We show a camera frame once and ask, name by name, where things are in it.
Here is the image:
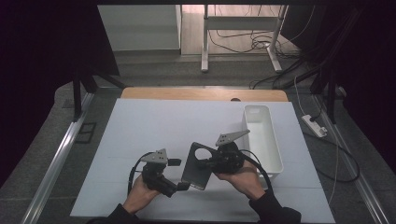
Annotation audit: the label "white cabinet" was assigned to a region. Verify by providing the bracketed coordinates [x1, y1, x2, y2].
[97, 4, 182, 52]

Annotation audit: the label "grey phone case with ring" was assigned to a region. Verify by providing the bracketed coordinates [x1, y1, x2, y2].
[180, 141, 220, 190]

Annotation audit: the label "black looping power cable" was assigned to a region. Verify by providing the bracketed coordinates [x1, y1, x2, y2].
[302, 130, 361, 184]

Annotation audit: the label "black floor cables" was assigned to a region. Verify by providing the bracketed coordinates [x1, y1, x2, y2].
[248, 57, 321, 91]

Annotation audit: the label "thin white cable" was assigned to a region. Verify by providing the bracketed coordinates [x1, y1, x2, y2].
[329, 136, 341, 202]

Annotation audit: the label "right hand-held gripper black cable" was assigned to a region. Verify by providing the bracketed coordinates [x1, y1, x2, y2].
[238, 148, 276, 196]

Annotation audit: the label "tangle of black cables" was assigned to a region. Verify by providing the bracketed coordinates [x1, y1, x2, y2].
[207, 4, 316, 54]

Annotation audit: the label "aluminium rail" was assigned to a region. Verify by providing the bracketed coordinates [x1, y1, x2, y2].
[20, 92, 96, 224]
[312, 92, 390, 224]

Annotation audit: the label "left hand-held gripper black cable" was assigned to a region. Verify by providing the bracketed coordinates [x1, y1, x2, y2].
[126, 151, 155, 196]

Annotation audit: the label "white power strip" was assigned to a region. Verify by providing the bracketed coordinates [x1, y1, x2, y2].
[301, 114, 329, 139]

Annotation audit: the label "person's left hand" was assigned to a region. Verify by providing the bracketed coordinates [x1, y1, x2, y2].
[121, 173, 162, 216]

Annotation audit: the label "white plastic storage bin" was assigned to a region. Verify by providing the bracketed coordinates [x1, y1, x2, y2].
[241, 104, 285, 188]

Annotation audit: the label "white board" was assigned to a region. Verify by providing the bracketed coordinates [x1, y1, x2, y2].
[69, 98, 336, 224]

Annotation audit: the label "dark curtain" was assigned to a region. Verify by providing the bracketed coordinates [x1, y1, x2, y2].
[279, 0, 396, 175]
[0, 0, 120, 188]

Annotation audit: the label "hand-held gripper black cable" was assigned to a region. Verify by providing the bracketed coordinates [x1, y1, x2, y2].
[126, 151, 155, 196]
[238, 148, 276, 196]

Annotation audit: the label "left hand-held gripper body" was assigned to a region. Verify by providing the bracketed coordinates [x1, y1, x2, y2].
[140, 147, 179, 199]

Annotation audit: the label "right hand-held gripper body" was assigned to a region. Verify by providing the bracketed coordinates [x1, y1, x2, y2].
[206, 129, 251, 175]

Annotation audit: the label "white desk frame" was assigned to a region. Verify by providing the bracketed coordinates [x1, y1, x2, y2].
[200, 4, 289, 74]

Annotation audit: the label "black metal stand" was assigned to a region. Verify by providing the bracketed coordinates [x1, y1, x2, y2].
[72, 66, 127, 123]
[311, 8, 365, 125]

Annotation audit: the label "person's right hand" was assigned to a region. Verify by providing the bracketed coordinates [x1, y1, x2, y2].
[214, 160, 266, 201]

